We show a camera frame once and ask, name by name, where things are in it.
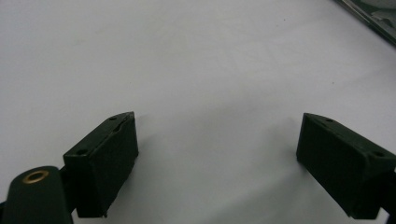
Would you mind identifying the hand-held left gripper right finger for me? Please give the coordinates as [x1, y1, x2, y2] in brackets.
[295, 112, 396, 220]

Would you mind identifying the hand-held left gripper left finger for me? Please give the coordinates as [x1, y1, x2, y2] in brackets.
[63, 111, 140, 218]

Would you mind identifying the dark table edge strip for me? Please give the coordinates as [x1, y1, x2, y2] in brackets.
[332, 0, 396, 48]

